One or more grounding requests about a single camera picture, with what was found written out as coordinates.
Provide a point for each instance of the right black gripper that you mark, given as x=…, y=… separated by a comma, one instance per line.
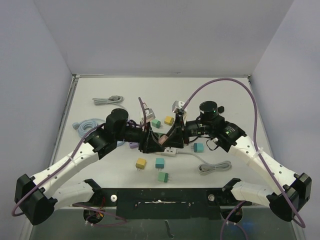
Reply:
x=175, y=135

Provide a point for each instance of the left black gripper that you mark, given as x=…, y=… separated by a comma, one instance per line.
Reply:
x=148, y=142

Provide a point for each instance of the pink charger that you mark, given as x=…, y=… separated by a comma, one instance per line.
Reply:
x=162, y=139

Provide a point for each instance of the teal charger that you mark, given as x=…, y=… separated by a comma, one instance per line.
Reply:
x=159, y=163
x=198, y=147

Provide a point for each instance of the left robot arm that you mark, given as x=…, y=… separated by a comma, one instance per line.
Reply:
x=39, y=195

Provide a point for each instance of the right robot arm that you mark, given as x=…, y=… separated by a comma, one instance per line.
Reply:
x=286, y=191

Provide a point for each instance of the yellow charger far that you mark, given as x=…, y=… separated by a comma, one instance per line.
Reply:
x=169, y=120

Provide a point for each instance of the yellow charger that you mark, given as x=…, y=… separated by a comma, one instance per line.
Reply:
x=169, y=120
x=140, y=164

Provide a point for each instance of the green charger far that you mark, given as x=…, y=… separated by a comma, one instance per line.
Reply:
x=156, y=123

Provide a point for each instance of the green charger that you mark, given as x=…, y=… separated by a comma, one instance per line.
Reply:
x=156, y=123
x=163, y=177

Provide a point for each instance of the purple power strip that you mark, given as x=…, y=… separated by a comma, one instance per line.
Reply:
x=133, y=145

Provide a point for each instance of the white power strip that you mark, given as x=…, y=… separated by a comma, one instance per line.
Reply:
x=170, y=151

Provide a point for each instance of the yellow charger near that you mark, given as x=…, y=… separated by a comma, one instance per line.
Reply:
x=140, y=164

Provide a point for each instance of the round blue power strip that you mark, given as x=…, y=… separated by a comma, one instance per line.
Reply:
x=120, y=143

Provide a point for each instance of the green charger near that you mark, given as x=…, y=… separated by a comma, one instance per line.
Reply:
x=163, y=177

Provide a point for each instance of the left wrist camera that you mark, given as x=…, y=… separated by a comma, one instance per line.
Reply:
x=149, y=115

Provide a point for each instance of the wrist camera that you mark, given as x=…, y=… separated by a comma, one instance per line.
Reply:
x=177, y=108
x=149, y=115

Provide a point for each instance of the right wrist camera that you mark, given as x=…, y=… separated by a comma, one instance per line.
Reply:
x=177, y=108

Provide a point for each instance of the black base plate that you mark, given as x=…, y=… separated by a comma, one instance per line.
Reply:
x=164, y=203

